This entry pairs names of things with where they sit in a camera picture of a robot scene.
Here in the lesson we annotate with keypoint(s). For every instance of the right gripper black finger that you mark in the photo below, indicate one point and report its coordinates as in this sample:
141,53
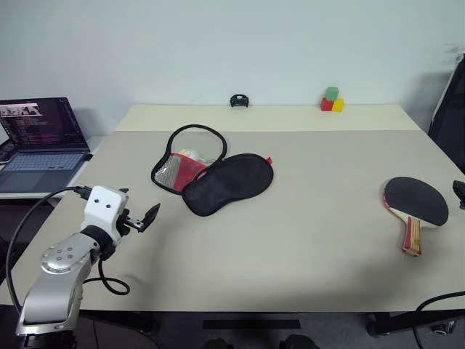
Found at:
460,192

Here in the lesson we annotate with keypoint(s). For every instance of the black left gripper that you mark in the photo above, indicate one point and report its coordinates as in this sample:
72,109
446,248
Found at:
126,222

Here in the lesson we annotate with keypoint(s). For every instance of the black rubber table tennis paddle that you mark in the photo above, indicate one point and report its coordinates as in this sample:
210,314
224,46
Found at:
414,200

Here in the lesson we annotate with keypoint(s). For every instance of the black red paddle case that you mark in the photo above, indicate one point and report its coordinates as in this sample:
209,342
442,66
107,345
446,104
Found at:
225,181

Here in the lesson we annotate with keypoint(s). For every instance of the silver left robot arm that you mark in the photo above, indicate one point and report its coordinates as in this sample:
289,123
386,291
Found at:
54,291

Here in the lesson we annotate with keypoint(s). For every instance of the black chair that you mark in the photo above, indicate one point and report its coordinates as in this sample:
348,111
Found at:
450,120

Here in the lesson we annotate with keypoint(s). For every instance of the open grey laptop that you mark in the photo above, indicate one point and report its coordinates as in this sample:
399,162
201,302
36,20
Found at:
43,163

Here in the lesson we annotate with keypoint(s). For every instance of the chair caster wheel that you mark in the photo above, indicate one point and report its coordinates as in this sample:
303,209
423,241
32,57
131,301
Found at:
444,328

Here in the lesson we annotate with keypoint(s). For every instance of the dark rounded object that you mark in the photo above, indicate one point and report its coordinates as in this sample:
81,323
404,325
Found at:
5,153

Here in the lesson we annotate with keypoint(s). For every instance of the small black clamp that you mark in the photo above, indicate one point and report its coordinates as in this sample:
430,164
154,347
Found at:
239,100

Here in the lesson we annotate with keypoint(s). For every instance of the yellow cube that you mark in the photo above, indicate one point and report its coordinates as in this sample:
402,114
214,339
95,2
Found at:
338,105

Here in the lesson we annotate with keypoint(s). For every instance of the green cube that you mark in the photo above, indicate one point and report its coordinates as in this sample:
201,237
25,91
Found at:
332,94

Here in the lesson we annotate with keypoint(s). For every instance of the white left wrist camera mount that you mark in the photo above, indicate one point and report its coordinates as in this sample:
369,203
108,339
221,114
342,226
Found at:
102,208

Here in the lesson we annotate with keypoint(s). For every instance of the black table frame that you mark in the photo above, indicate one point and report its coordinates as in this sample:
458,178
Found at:
250,324

